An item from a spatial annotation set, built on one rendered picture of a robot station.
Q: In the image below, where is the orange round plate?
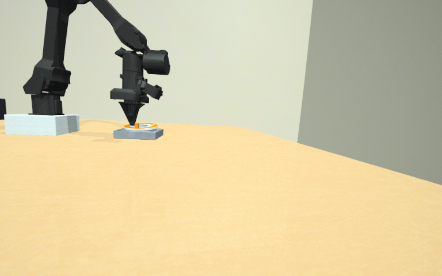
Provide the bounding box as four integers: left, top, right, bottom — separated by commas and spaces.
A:
124, 123, 158, 131

